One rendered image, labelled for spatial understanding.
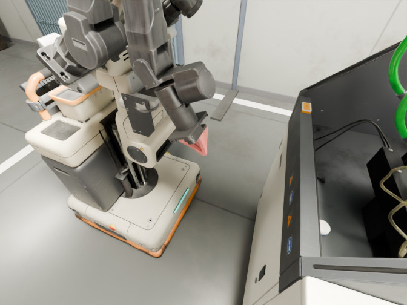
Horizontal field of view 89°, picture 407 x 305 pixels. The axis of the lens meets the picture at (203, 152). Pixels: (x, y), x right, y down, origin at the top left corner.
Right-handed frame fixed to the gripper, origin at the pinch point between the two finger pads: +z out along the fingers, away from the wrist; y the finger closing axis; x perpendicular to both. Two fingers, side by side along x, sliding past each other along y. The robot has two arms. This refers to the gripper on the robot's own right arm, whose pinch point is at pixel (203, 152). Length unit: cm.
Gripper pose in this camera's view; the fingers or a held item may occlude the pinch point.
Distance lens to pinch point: 54.6
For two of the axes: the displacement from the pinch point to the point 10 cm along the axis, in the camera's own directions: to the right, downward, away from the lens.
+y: 4.0, -6.7, 6.3
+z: 4.1, 7.4, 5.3
